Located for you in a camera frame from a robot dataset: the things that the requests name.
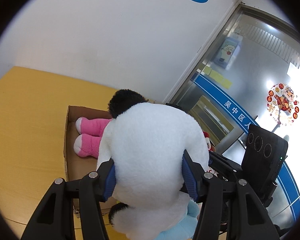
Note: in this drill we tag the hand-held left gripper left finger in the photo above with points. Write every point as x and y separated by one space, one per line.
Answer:
110 182

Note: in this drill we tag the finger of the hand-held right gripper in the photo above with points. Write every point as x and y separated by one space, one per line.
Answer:
223 165

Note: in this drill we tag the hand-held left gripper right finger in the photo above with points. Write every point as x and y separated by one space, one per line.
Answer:
190 177

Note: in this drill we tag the cardboard box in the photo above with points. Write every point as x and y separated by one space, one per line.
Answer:
80 165

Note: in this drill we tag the white plush toy black ears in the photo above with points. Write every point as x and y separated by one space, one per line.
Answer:
150 142

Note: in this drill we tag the red and white knitted cloth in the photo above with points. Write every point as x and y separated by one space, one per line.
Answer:
208 140

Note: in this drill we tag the pink plush toy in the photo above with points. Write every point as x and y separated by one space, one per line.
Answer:
90 145

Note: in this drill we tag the light blue plush toy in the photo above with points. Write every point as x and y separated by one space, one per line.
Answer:
180 230

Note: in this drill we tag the red round window sticker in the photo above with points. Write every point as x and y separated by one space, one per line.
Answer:
282 103

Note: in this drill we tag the yellow sticky note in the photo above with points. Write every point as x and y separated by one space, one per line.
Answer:
226 83
207 70
215 74

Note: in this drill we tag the glass door with blue band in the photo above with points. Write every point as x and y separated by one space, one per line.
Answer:
252 55

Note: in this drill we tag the light blue cartoon door poster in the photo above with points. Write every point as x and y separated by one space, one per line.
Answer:
226 52

